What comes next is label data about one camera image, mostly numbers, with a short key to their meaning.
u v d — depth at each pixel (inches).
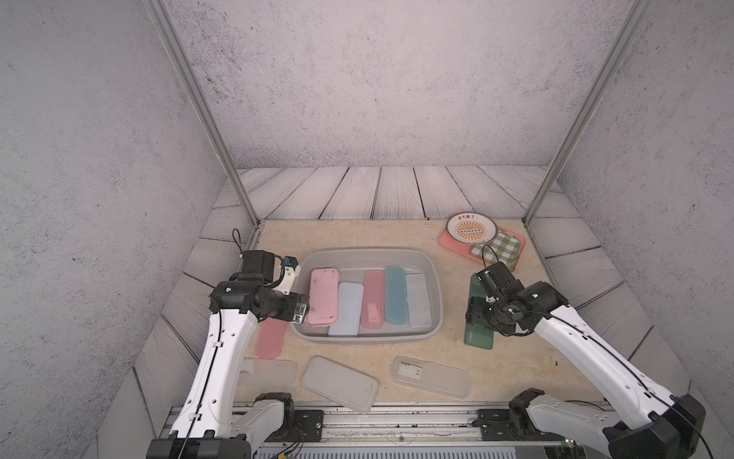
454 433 28.6
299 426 28.6
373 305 37.0
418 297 38.0
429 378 32.5
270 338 34.8
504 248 43.8
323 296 36.8
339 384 31.2
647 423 15.0
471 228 46.4
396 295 37.8
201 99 33.5
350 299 37.1
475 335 29.0
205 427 14.7
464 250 43.5
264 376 32.6
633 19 28.1
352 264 41.5
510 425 27.6
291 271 26.7
